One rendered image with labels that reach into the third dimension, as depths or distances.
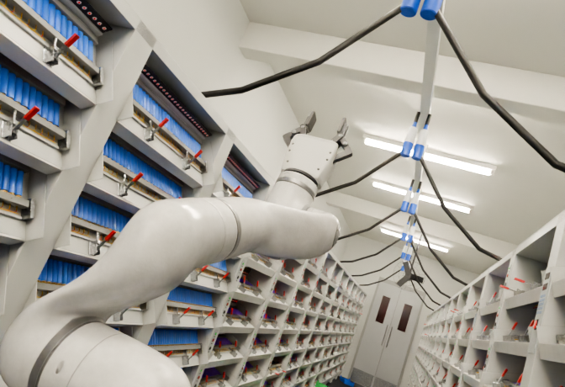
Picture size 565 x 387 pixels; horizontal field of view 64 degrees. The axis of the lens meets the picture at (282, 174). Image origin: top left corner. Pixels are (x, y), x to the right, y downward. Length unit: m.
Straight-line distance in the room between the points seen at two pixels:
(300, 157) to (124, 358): 0.54
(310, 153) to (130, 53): 0.65
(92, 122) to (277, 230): 0.72
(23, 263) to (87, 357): 0.79
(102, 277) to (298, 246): 0.34
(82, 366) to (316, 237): 0.40
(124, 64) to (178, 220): 0.87
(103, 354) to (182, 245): 0.13
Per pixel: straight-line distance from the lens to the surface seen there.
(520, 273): 2.38
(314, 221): 0.74
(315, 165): 0.89
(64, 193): 1.29
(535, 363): 1.65
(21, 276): 1.30
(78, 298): 0.53
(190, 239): 0.52
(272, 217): 0.71
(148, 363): 0.50
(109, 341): 0.52
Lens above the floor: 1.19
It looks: 13 degrees up
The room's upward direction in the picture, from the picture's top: 21 degrees clockwise
